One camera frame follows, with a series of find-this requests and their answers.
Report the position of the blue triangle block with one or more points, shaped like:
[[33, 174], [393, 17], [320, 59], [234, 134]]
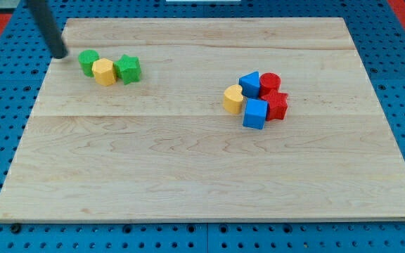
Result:
[[250, 85]]

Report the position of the green star block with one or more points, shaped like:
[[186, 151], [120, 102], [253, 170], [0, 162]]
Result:
[[128, 69]]

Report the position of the red cylinder block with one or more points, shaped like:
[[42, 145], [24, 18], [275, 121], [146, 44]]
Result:
[[269, 82]]

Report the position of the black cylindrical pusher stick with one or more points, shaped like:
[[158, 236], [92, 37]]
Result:
[[48, 28]]

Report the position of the yellow heart block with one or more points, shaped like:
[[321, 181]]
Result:
[[233, 99]]

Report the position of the green cylinder block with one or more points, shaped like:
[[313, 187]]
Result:
[[86, 59]]

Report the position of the blue cube block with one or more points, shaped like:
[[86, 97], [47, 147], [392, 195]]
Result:
[[255, 113]]

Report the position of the red star block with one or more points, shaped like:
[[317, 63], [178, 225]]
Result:
[[277, 105]]

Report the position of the yellow hexagon block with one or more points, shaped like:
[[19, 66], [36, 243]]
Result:
[[104, 72]]

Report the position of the light wooden board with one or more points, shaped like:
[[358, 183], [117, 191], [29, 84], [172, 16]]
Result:
[[164, 150]]

